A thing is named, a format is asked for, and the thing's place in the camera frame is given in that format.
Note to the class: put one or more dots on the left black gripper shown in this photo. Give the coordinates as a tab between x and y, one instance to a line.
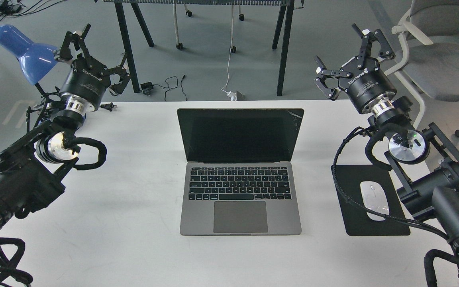
89	78

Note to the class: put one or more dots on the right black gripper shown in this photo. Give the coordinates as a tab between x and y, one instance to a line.
361	77

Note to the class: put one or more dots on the grey laptop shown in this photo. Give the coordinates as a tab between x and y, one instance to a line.
239	179

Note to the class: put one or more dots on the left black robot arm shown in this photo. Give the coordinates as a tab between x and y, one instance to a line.
33	167

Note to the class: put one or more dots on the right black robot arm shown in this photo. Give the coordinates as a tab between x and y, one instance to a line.
426	162

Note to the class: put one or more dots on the black plug on table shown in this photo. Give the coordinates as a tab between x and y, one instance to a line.
109	106

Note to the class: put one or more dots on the blue desk lamp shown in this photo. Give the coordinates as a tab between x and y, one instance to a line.
35	59

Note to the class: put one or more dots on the grey office chair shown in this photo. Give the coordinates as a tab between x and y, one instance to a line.
425	66

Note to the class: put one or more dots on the white computer mouse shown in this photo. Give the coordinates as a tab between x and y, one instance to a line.
374	197

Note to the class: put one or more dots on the black mouse pad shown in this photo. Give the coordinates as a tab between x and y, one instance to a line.
352	179

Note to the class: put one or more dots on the black power adapter with cable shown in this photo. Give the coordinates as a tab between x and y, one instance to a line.
147	87

